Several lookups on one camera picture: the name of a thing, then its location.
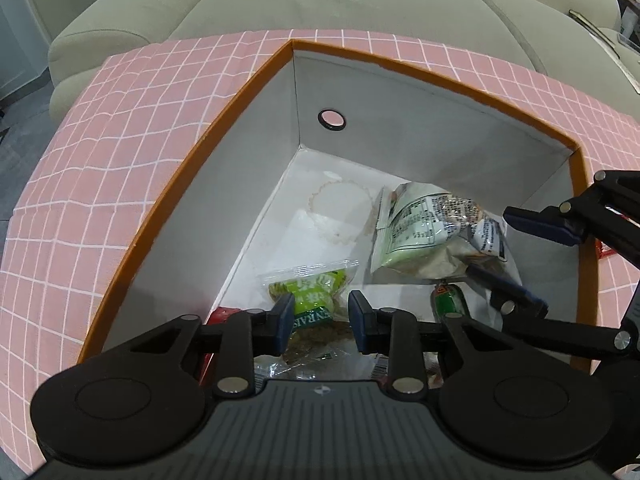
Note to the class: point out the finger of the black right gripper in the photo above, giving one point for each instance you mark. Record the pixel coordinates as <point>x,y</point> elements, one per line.
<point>506,296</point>
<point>548,224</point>

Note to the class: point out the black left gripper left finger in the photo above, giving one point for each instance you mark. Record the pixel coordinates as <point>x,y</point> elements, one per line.
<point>247,334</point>

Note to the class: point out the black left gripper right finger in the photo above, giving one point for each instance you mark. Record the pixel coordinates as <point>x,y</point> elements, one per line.
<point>393,333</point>

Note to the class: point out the red snack bar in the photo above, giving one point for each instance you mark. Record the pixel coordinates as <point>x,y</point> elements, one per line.
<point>217,319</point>

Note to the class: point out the green sausage stick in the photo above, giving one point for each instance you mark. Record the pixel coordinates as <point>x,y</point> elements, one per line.
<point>448,298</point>

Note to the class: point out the green raisin packet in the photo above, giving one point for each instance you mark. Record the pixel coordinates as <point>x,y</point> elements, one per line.
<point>317,290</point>

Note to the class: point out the silver green snack bag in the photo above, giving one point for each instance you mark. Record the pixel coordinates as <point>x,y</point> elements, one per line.
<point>429,233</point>

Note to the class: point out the clear nut snack packet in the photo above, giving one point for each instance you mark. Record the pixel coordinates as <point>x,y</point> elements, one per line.
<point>323,352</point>

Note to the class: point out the red snack packet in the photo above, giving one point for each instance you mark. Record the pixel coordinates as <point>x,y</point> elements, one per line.
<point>603,251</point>

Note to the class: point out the orange cardboard box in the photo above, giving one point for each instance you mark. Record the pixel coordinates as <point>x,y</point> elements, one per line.
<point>290,172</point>

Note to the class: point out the beige sofa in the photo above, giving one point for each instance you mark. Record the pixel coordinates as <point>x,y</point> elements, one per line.
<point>549,36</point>

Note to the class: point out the pink checkered tablecloth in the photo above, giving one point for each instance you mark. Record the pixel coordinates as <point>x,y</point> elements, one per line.
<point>127,134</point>

